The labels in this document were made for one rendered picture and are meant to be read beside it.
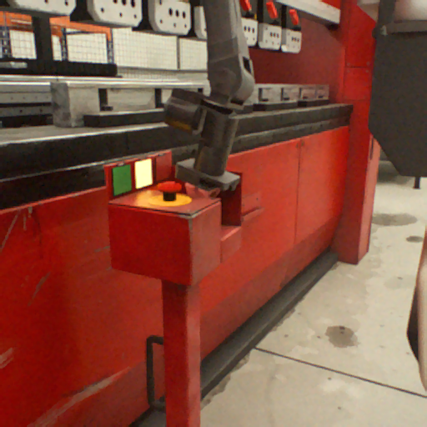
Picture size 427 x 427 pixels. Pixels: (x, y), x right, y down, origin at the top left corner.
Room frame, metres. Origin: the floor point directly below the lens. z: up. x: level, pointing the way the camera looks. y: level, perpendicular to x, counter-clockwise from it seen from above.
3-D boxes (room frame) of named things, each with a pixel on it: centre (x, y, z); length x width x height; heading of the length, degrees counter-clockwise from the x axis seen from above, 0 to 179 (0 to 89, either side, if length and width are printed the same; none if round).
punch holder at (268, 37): (1.78, -0.19, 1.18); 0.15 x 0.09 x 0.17; 147
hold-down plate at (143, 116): (1.10, 0.18, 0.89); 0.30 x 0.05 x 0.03; 147
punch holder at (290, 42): (1.95, -0.30, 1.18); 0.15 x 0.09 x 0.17; 147
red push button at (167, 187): (0.71, 0.07, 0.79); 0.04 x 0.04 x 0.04
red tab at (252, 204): (1.40, -0.14, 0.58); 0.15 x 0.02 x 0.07; 147
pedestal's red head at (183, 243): (0.75, 0.06, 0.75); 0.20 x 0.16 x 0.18; 153
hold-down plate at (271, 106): (1.78, -0.26, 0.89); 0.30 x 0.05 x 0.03; 147
